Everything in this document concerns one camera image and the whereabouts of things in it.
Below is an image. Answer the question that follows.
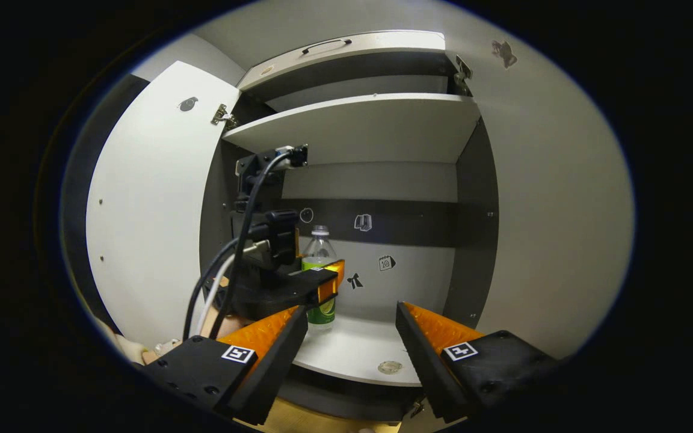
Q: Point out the green label plastic bottle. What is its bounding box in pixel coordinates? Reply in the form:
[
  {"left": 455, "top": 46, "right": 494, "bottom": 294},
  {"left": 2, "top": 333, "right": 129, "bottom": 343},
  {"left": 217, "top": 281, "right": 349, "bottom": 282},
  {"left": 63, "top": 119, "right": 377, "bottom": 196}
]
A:
[{"left": 301, "top": 226, "right": 339, "bottom": 328}]

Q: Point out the black drawer handle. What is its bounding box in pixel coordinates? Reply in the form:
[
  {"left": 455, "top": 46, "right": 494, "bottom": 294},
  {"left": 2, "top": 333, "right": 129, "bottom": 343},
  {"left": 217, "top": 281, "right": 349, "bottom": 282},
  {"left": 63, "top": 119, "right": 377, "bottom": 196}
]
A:
[{"left": 301, "top": 38, "right": 353, "bottom": 56}]

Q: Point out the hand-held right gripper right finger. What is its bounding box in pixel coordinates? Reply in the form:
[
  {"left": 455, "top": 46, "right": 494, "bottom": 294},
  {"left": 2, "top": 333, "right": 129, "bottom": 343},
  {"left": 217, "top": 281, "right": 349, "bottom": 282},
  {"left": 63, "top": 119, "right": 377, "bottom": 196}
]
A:
[{"left": 396, "top": 302, "right": 559, "bottom": 423}]

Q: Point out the white cabinet shelf board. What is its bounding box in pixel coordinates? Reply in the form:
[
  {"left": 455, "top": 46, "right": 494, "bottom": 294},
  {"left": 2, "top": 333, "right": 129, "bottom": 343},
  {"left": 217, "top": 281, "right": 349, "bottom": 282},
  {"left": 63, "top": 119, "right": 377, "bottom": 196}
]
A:
[
  {"left": 222, "top": 93, "right": 481, "bottom": 166},
  {"left": 289, "top": 313, "right": 425, "bottom": 387}
]

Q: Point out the grey stickers white cabinet door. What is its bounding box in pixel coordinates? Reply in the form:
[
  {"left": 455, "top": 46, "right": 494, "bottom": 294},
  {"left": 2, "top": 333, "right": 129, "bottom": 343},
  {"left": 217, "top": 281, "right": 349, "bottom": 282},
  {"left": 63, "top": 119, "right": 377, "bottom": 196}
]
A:
[{"left": 443, "top": 18, "right": 636, "bottom": 361}]

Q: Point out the white cabinet drawer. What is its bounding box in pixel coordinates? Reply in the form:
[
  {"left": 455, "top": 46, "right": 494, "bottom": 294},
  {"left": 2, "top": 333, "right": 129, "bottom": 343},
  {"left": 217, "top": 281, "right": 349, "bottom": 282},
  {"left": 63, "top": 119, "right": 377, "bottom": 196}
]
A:
[{"left": 236, "top": 30, "right": 446, "bottom": 92}]

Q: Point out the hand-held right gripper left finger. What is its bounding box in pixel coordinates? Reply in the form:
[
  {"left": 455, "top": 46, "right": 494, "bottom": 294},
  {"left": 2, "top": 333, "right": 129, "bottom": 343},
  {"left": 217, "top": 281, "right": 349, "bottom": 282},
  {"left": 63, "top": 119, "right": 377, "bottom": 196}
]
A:
[{"left": 142, "top": 306, "right": 309, "bottom": 426}]

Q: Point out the white and grey cabinet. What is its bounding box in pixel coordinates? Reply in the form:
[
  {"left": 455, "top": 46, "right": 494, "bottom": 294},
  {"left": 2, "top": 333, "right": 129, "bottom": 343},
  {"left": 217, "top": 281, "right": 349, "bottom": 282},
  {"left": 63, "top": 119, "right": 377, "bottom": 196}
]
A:
[{"left": 199, "top": 30, "right": 501, "bottom": 422}]

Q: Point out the black cable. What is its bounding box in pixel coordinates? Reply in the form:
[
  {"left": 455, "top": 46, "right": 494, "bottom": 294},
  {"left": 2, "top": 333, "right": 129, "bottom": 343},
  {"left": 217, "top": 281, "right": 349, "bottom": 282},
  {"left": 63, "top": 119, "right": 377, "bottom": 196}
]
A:
[
  {"left": 208, "top": 150, "right": 294, "bottom": 340},
  {"left": 182, "top": 238, "right": 242, "bottom": 342}
]

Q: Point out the checkered sticker white cabinet door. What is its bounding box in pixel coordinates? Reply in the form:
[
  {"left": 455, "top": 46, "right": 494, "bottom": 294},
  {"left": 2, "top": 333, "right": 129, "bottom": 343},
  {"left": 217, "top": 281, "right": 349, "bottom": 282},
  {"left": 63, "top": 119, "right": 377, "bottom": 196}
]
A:
[{"left": 85, "top": 60, "right": 242, "bottom": 352}]

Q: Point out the white cable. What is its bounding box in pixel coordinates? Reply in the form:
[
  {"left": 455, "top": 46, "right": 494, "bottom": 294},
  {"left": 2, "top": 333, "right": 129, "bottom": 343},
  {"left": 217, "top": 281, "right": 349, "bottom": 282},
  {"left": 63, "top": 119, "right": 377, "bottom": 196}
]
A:
[{"left": 195, "top": 271, "right": 236, "bottom": 337}]

